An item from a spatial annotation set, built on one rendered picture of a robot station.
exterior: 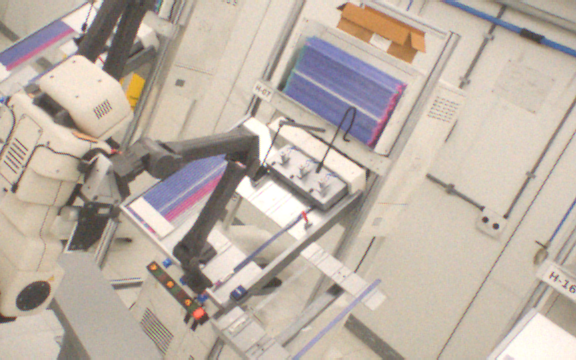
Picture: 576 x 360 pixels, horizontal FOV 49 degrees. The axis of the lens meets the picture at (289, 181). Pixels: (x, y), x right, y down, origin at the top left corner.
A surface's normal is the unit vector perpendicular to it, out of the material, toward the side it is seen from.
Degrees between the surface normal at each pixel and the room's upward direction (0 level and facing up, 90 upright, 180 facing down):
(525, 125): 90
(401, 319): 90
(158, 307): 90
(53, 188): 90
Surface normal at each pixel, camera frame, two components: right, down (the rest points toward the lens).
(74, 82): -0.14, -0.60
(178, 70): 0.68, 0.50
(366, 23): -0.50, -0.18
